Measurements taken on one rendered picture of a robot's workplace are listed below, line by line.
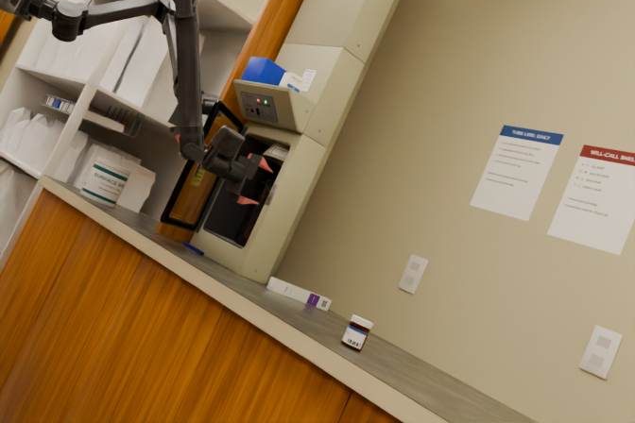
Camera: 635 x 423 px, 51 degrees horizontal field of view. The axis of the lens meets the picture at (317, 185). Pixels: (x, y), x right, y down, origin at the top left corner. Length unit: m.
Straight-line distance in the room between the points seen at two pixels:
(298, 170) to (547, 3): 0.97
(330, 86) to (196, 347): 0.92
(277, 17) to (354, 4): 0.34
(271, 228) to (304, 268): 0.45
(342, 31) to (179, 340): 1.07
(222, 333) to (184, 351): 0.14
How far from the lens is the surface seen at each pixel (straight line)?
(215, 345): 1.60
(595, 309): 1.85
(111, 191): 2.53
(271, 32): 2.42
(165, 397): 1.71
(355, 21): 2.17
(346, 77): 2.15
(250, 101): 2.23
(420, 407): 1.15
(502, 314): 1.96
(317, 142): 2.11
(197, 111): 1.77
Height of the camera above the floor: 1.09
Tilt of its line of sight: 5 degrees up
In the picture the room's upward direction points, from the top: 24 degrees clockwise
